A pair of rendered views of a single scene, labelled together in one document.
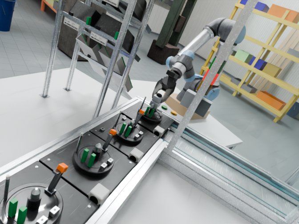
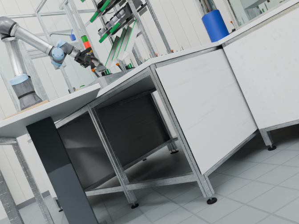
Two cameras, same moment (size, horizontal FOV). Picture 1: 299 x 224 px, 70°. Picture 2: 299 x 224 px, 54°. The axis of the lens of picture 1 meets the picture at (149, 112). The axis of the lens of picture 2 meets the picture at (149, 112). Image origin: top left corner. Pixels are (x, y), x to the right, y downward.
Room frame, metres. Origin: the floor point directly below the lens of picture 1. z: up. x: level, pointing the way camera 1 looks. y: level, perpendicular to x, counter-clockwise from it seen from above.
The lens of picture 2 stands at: (2.86, 1.42, 0.61)
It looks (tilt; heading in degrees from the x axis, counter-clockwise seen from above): 0 degrees down; 213
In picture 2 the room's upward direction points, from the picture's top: 24 degrees counter-clockwise
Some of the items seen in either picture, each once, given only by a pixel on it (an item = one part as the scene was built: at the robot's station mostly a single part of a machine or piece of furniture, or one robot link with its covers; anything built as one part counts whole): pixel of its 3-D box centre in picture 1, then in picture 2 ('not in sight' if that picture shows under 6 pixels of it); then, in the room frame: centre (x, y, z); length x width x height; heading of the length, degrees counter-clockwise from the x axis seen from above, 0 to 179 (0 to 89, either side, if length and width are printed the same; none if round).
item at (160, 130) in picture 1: (158, 132); not in sight; (0.93, -0.08, 0.97); 0.05 x 0.05 x 0.04; 77
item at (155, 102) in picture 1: (156, 100); (100, 66); (1.04, -0.01, 1.08); 0.08 x 0.04 x 0.07; 167
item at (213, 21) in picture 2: not in sight; (216, 29); (0.41, 0.76, 0.99); 0.16 x 0.16 x 0.27
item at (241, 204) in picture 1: (191, 155); not in sight; (0.96, -0.30, 0.91); 0.84 x 0.28 x 0.10; 77
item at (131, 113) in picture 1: (148, 117); not in sight; (1.05, -0.01, 0.96); 0.24 x 0.24 x 0.02; 77
